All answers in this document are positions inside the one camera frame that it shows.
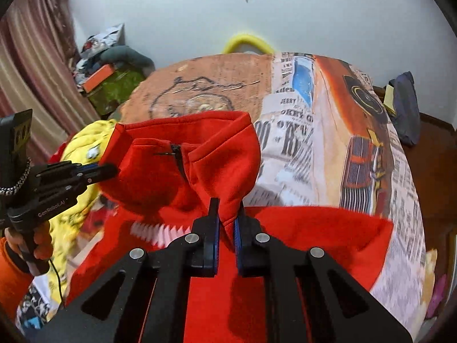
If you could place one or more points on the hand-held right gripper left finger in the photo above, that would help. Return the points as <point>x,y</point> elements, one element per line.
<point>215,243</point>

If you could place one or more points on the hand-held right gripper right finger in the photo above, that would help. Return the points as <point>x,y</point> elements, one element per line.
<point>238,246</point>

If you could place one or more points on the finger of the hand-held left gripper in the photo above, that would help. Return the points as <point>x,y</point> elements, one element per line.
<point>68,168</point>
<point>96,175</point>

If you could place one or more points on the red zip jacket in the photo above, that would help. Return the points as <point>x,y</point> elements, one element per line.
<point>160,171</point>

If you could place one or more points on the person's left forearm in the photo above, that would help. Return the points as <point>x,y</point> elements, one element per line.
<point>12,282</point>

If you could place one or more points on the pile of clothes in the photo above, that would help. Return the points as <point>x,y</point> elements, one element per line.
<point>96,46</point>

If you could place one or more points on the person's left hand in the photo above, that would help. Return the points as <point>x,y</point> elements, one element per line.
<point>41,239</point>

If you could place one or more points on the yellow cartoon blanket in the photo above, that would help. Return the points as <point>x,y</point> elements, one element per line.
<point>82,143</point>

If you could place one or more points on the green patterned cloth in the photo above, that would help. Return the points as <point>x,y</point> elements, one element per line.
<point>114,89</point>

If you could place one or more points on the orange box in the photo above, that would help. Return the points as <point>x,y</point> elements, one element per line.
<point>98,78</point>

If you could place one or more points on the striped pink curtain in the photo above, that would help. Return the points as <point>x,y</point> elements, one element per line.
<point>32,60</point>

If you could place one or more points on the grey cushion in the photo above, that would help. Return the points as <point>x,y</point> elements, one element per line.
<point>132,59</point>

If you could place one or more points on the bed with newspaper print cover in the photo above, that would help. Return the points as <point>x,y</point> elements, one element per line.
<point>321,132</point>

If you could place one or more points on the yellow foam tube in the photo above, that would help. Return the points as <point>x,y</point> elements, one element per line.
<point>246,39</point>

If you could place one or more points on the yellow notepad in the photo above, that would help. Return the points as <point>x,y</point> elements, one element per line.
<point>389,98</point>

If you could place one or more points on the grey backpack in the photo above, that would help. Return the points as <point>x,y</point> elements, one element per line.
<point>405,107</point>

